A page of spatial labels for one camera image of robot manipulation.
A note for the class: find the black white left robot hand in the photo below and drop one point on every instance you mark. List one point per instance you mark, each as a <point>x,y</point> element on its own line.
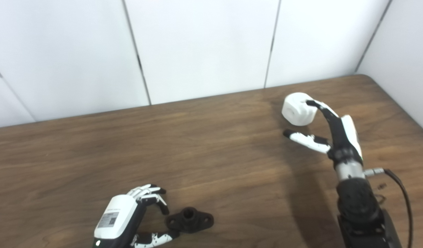
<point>116,217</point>

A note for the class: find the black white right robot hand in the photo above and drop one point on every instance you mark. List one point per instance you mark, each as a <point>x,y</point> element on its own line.
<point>340,134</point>

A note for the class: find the black flanged holder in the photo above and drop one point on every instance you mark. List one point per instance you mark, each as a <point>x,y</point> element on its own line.
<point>190,220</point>

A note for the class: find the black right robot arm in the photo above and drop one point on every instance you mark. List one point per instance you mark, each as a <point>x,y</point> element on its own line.
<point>361,210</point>

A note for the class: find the round white plastic piece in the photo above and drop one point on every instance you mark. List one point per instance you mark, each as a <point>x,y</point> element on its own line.
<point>297,109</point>

